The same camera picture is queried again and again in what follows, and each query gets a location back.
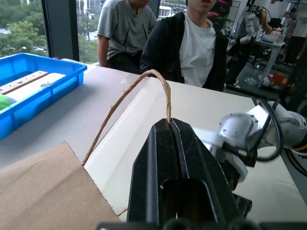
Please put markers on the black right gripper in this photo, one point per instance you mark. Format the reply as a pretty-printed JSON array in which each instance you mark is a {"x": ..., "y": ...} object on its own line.
[{"x": 231, "y": 177}]

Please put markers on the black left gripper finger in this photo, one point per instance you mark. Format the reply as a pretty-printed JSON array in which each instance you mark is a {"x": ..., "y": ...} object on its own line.
[{"x": 148, "y": 167}]

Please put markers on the brown paper bag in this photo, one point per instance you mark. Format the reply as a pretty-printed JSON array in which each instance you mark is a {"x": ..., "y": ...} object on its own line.
[{"x": 48, "y": 189}]

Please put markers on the green plush toy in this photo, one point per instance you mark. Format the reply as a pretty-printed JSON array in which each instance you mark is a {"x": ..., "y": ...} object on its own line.
[{"x": 4, "y": 101}]

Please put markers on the cream table mat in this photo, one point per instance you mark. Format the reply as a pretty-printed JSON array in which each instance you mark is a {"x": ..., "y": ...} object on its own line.
[{"x": 201, "y": 105}]

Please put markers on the red box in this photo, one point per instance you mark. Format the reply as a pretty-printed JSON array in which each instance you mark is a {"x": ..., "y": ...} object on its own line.
[{"x": 278, "y": 77}]

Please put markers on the person in black jacket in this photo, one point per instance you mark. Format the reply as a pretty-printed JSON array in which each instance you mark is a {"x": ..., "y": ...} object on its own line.
[{"x": 168, "y": 48}]

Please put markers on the blue plastic tray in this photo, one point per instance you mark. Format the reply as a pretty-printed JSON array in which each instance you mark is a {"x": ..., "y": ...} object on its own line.
[{"x": 60, "y": 83}]

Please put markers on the white flat package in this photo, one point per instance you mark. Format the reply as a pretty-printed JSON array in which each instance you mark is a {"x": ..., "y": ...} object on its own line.
[{"x": 36, "y": 87}]

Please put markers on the person in grey shirt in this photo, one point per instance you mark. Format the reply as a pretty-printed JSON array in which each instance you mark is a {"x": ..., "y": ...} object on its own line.
[{"x": 124, "y": 28}]

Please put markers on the white background table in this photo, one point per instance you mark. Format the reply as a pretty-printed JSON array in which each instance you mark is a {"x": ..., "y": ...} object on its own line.
[{"x": 271, "y": 48}]

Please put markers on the wooden board with holes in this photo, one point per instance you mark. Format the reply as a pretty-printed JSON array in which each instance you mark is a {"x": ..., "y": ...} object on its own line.
[{"x": 24, "y": 81}]

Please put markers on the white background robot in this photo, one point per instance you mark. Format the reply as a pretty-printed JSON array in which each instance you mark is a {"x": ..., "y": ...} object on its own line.
[{"x": 249, "y": 21}]

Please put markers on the person in white shirt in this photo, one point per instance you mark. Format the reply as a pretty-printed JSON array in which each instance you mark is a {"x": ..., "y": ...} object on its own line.
[{"x": 297, "y": 31}]

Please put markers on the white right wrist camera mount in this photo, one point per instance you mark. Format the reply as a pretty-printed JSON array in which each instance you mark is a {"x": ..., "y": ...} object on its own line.
[{"x": 236, "y": 163}]

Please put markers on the dark window frame post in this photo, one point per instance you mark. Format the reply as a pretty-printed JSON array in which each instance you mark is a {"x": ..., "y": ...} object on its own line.
[{"x": 61, "y": 28}]

